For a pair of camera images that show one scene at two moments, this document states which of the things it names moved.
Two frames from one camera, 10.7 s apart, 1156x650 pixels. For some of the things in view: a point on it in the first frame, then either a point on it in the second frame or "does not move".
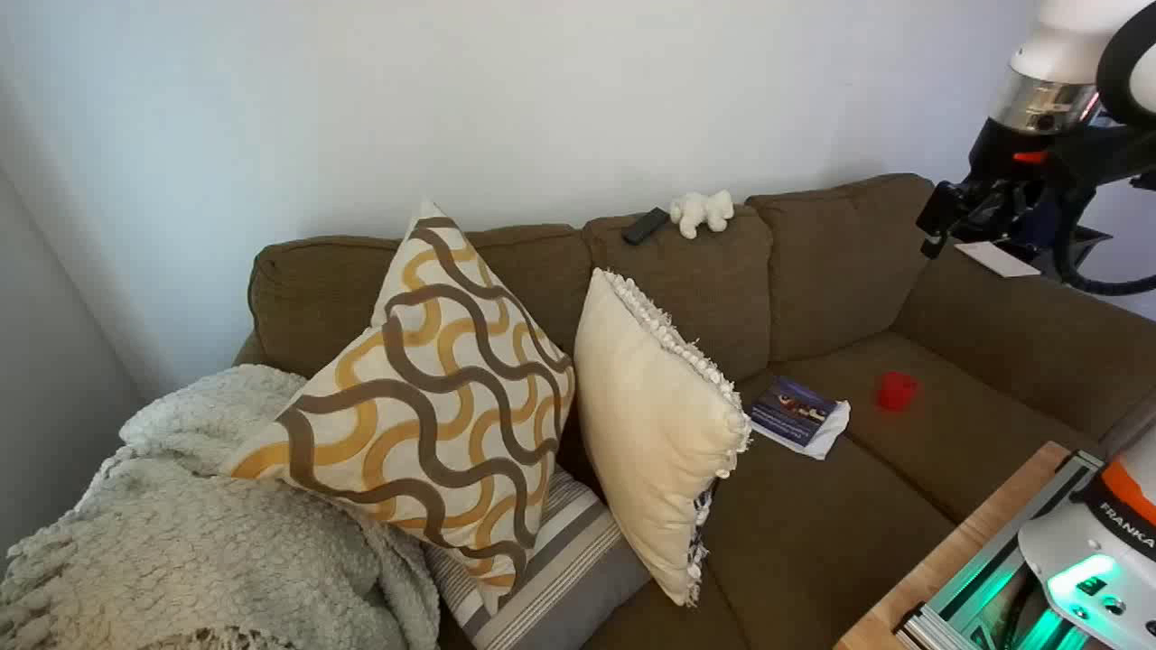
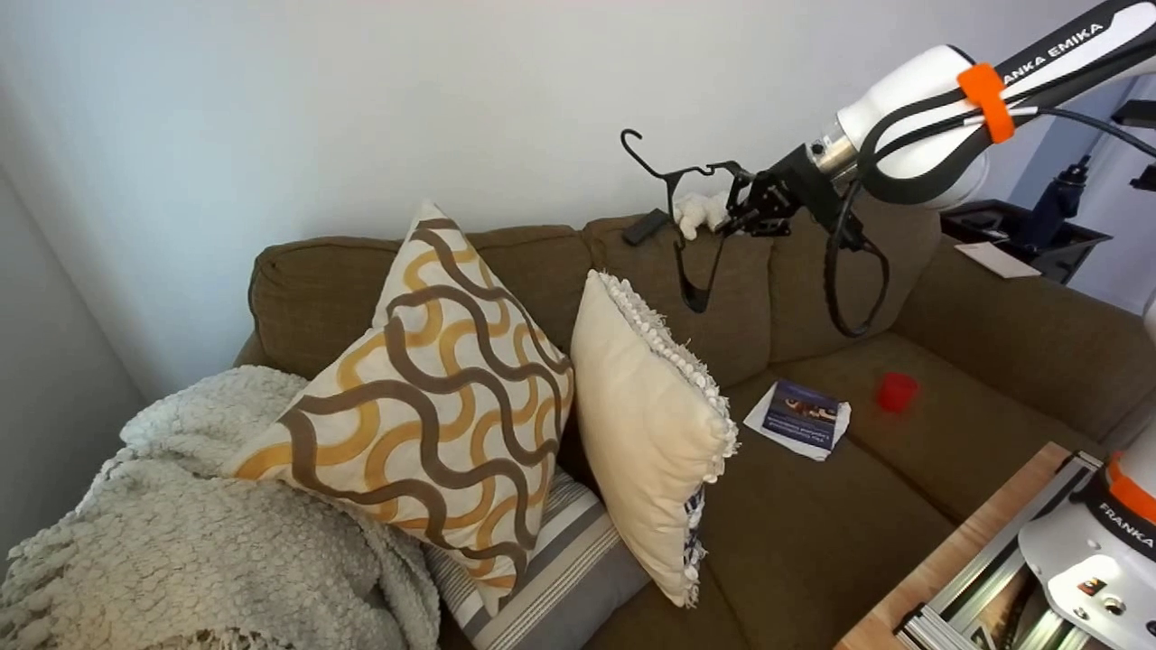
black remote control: x=649 y=227 does not move
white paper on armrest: x=997 y=258 does not move
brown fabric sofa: x=899 y=393 does not move
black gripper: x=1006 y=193 -> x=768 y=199
